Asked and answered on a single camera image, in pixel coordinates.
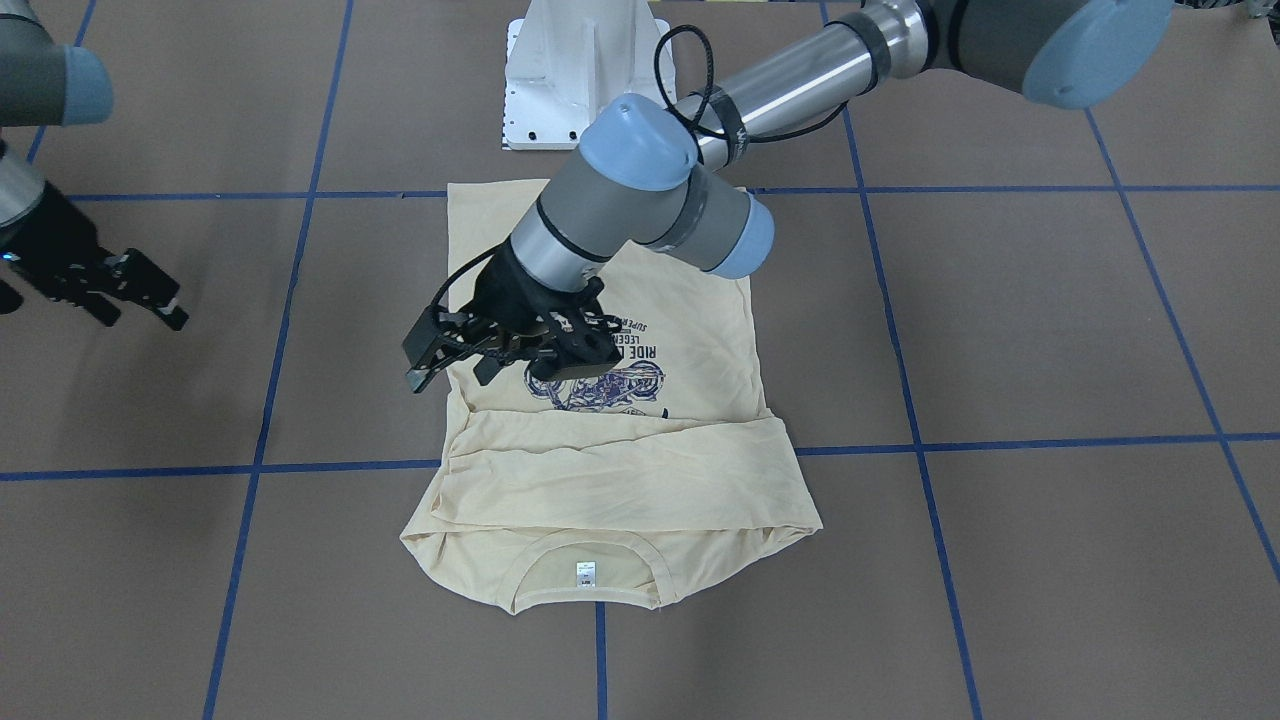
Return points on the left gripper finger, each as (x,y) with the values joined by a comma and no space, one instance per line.
(438,339)
(495,359)

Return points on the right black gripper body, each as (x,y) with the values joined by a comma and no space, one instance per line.
(42,237)

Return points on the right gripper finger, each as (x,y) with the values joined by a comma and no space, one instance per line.
(144,283)
(93,299)

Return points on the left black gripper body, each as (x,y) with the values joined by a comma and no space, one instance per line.
(505,291)

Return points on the cream long-sleeve printed shirt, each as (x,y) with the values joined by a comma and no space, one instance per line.
(661,478)

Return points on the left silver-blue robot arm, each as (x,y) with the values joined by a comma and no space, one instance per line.
(646,170)

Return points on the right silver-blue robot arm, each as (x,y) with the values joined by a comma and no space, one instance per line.
(45,84)

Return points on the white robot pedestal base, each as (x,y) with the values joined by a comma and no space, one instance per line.
(566,60)

